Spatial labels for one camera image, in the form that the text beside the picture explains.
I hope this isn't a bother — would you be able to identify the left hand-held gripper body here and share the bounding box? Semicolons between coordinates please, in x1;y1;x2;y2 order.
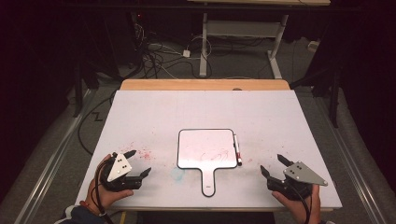
99;151;143;192

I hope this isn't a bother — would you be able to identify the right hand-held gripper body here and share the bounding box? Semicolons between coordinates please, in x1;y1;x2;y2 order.
266;160;329;202

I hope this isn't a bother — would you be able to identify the small handheld whiteboard paddle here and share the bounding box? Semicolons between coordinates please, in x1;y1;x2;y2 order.
176;128;239;198

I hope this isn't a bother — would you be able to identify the person's left hand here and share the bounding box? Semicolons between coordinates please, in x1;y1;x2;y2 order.
85;154;135;216

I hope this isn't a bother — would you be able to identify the person's right hand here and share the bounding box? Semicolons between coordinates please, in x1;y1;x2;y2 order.
271;184;322;224

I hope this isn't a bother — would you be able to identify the black stand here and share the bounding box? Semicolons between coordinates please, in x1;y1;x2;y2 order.
290;66;342;129

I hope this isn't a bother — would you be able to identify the wooden table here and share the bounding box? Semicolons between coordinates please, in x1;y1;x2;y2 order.
119;77;291;92

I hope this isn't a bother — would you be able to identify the small white box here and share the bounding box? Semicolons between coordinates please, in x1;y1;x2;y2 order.
307;39;320;53

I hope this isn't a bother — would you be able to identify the right hand-held gripper black cable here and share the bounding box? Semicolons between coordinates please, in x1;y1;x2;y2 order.
288;179;313;224

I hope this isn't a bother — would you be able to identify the hand-held gripper black cable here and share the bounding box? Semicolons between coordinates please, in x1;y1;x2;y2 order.
93;160;116;224
288;179;313;224

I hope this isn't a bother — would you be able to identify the left hand-held gripper black cable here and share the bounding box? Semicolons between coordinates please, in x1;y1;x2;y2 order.
93;160;116;224

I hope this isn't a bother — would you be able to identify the red bracelet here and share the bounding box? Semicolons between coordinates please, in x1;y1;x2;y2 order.
79;201;95;217

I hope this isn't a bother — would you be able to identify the metal floor rail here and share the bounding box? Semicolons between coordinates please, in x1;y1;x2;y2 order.
13;89;96;224
313;92;389;224

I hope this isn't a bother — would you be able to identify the black floor cable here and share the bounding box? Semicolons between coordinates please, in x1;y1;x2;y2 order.
77;89;120;157

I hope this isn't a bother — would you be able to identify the tangle of floor cables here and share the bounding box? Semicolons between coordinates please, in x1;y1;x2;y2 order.
130;22;216;80

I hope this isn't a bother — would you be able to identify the white metal desk frame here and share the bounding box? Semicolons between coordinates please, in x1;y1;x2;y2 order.
186;0;332;79

